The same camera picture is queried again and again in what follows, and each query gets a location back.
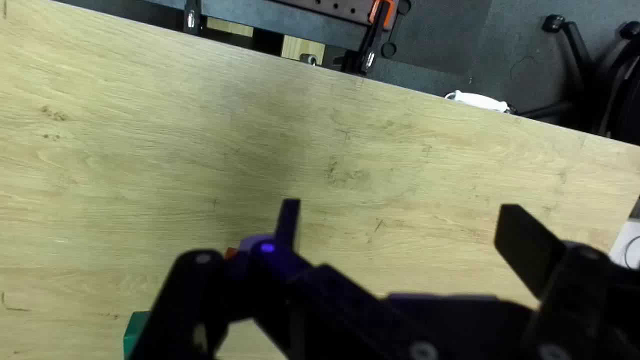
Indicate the black metal clamp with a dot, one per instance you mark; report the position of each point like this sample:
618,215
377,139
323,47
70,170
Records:
192,18

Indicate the green block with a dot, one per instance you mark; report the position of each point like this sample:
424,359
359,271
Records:
137,333

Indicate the orange black bar clamp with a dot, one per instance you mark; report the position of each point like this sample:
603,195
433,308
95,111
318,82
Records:
381,14

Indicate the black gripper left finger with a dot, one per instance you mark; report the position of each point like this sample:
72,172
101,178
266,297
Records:
187,301

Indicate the white crumpled cloth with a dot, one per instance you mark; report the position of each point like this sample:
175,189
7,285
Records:
477,101

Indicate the black office chair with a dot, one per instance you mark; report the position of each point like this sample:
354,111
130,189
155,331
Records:
601,72

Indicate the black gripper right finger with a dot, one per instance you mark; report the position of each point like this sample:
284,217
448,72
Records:
573,293

